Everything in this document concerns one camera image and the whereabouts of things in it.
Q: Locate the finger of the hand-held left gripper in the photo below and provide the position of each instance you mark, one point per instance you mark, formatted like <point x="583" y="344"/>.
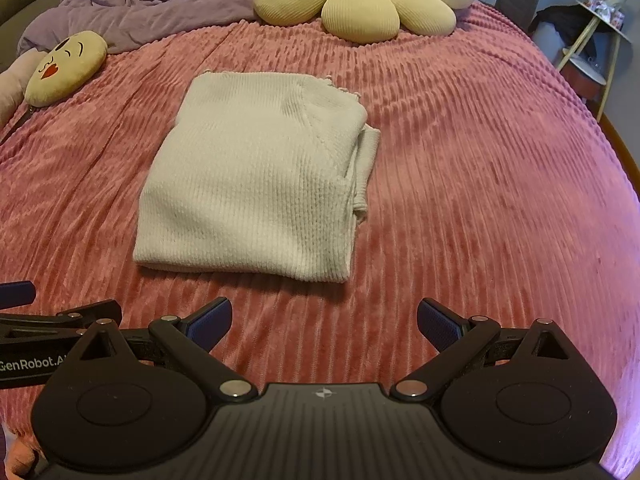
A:
<point x="17" y="294"/>
<point x="65" y="320"/>

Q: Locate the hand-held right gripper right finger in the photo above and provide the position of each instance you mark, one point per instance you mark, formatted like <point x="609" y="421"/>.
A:
<point x="439" y="325"/>

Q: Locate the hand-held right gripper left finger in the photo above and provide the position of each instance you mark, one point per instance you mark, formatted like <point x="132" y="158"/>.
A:
<point x="211" y="322"/>

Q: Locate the white knit sweater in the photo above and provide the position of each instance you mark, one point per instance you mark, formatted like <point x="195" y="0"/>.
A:
<point x="250" y="175"/>

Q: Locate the pink ribbed blanket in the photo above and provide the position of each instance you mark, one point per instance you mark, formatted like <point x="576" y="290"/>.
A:
<point x="475" y="185"/>

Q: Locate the pale pink plush toy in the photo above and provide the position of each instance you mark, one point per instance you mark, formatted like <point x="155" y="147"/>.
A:
<point x="15" y="85"/>

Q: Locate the yellow face pillow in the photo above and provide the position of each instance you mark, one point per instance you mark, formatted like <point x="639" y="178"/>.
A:
<point x="65" y="67"/>

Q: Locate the purple duvet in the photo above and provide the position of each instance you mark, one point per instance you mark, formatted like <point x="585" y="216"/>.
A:
<point x="160" y="5"/>

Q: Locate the black clothing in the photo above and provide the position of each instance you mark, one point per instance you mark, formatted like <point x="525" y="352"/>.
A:
<point x="562" y="25"/>

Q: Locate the pale wooden side table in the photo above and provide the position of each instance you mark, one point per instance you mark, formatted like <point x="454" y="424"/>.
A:
<point x="592" y="35"/>

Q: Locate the wooden bed frame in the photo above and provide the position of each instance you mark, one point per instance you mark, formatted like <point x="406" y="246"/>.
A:
<point x="620" y="142"/>

